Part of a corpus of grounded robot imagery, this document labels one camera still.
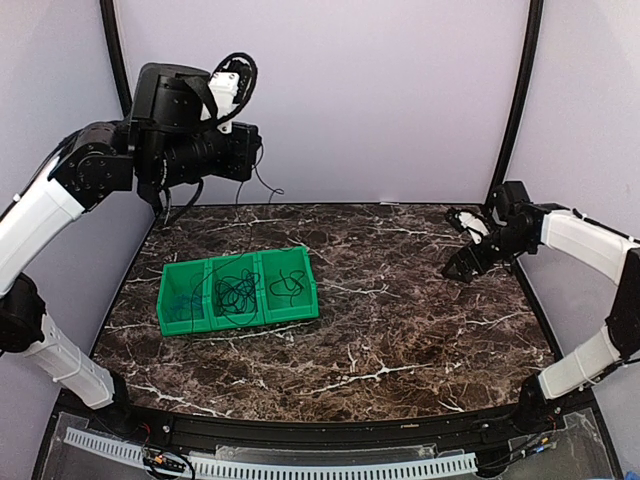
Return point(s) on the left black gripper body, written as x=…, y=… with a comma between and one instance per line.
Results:
x=185, y=157

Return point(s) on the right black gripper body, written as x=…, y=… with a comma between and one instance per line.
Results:
x=509, y=246

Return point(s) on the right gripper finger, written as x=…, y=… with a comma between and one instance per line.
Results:
x=466, y=257
x=457, y=270

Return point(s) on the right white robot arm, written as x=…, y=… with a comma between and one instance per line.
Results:
x=523, y=227

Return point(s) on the left green plastic bin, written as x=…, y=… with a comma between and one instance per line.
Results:
x=183, y=298

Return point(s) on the right green plastic bin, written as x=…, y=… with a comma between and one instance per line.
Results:
x=289, y=286

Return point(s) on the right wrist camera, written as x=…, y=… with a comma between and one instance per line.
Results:
x=506, y=199

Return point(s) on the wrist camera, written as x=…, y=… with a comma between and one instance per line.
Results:
x=506, y=199
x=164, y=99

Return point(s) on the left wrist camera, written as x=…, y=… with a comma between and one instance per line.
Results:
x=164, y=99

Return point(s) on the black front rail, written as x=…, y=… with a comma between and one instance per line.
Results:
x=481, y=430

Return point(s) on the left black frame post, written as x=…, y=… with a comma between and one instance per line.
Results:
x=112, y=35

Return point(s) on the black frame post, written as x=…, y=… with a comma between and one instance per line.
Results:
x=112, y=35
x=526, y=64

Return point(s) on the right black frame post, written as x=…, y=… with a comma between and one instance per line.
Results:
x=526, y=64

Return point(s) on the white slotted cable duct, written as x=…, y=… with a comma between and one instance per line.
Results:
x=200, y=466

